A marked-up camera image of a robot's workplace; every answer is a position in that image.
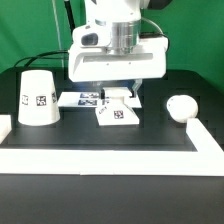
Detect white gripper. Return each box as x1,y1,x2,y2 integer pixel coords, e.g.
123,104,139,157
68,23,168,105

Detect white lamp base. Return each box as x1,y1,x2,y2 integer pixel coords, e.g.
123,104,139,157
95,87,141,126

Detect white lamp bulb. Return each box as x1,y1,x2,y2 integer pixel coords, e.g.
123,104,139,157
166,95,198,123

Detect white lamp shade cone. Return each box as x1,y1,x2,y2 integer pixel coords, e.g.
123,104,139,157
18,70,60,126

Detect white marker plate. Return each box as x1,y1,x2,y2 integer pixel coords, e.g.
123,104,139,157
57,91,143,109

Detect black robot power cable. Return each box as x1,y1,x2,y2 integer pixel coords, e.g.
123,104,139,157
63,0,77,33

